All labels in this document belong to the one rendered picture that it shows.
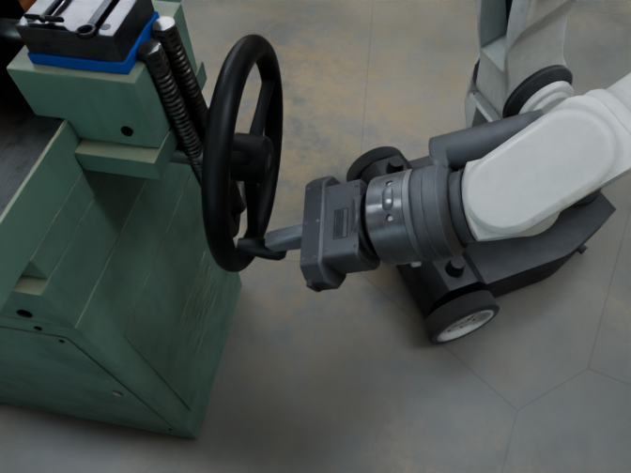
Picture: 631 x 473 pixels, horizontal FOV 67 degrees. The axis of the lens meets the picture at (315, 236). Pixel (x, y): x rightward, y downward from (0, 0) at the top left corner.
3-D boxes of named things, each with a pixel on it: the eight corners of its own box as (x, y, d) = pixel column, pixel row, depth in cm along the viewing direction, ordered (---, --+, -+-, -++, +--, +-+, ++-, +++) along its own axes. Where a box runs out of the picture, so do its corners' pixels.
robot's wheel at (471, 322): (415, 316, 118) (427, 335, 135) (424, 334, 116) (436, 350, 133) (488, 280, 116) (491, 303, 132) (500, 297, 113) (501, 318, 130)
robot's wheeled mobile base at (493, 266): (519, 146, 168) (560, 68, 140) (618, 266, 141) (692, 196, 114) (354, 196, 156) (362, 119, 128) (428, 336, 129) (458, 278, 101)
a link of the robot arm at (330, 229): (336, 302, 52) (444, 293, 46) (286, 278, 44) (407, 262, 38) (341, 200, 57) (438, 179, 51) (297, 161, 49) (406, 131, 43)
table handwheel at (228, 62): (278, -24, 51) (298, 128, 78) (102, -40, 53) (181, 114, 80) (214, 223, 41) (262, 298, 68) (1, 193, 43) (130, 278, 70)
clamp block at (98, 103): (159, 152, 52) (132, 85, 45) (45, 137, 53) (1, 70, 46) (199, 68, 60) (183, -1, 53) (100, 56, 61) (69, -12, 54)
